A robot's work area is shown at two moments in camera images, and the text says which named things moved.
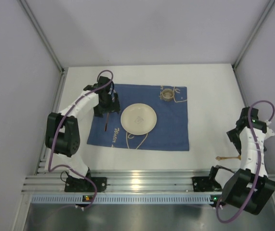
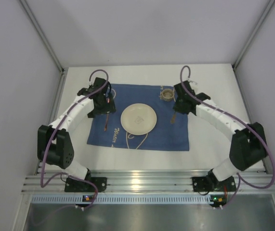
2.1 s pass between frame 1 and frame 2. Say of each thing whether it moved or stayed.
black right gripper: moved
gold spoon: moved
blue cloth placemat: stayed
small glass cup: stayed
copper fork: stayed
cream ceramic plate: stayed
